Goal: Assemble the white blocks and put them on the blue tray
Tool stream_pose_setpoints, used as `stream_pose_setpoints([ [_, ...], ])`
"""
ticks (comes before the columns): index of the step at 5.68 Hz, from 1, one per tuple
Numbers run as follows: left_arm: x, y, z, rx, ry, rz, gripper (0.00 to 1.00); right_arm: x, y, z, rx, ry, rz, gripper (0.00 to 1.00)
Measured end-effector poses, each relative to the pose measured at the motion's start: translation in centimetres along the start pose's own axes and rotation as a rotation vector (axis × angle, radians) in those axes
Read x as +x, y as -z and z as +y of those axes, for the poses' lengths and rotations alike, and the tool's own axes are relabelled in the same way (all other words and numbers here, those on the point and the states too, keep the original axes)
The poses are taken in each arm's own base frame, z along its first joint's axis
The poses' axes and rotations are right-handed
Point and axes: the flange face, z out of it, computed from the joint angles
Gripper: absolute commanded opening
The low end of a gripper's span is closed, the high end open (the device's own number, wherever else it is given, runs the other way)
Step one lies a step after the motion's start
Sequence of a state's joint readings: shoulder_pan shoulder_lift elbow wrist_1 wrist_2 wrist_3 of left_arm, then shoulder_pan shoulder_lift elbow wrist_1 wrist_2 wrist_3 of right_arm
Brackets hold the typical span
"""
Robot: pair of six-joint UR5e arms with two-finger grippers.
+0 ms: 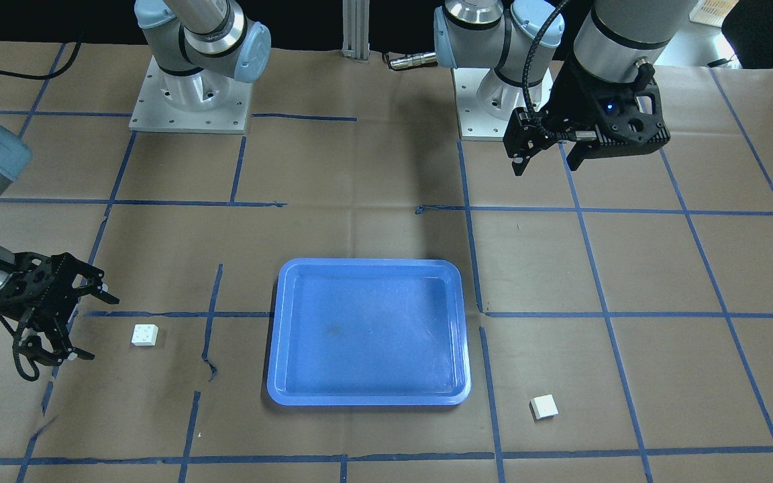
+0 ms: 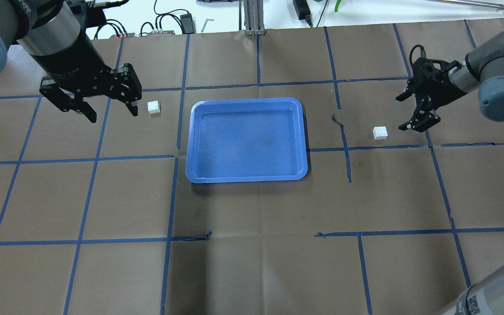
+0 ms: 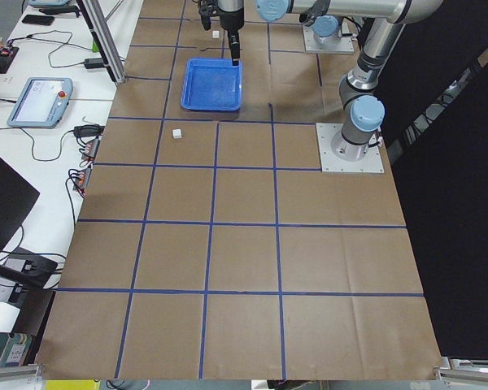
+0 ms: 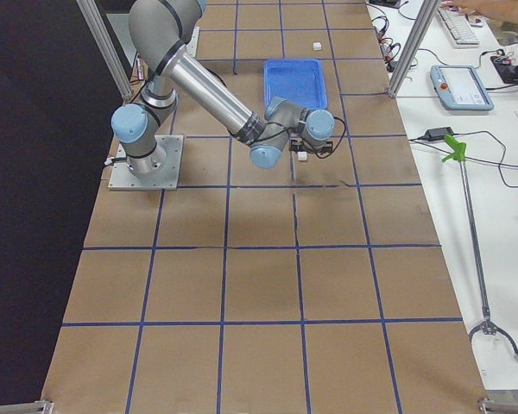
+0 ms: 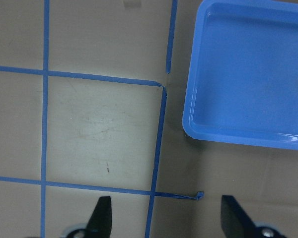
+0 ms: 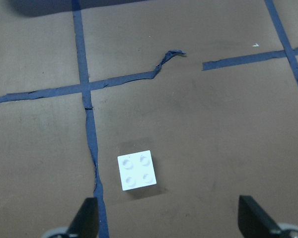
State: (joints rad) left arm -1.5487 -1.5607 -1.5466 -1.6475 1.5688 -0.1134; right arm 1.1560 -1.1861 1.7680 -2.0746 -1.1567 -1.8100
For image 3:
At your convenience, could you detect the blue plastic tray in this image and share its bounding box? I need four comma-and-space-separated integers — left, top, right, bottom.
181, 58, 243, 111

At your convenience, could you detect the black power adapter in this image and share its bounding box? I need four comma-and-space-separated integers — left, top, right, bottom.
83, 58, 105, 70

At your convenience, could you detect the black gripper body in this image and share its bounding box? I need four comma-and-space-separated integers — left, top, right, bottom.
217, 0, 244, 46

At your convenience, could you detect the teach pendant with screen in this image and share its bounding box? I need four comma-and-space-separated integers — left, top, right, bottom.
7, 77, 73, 128

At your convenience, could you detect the black monitor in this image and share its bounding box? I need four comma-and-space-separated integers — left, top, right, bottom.
0, 157, 40, 252

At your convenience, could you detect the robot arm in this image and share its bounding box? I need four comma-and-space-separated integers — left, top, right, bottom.
198, 1, 354, 66
255, 1, 441, 162

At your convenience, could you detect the black smartphone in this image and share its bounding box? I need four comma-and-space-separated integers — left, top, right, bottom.
21, 15, 54, 26

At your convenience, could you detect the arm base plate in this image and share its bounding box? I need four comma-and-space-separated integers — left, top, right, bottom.
316, 123, 385, 174
303, 24, 355, 55

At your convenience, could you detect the aluminium frame post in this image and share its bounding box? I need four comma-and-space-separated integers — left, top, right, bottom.
76, 0, 126, 85

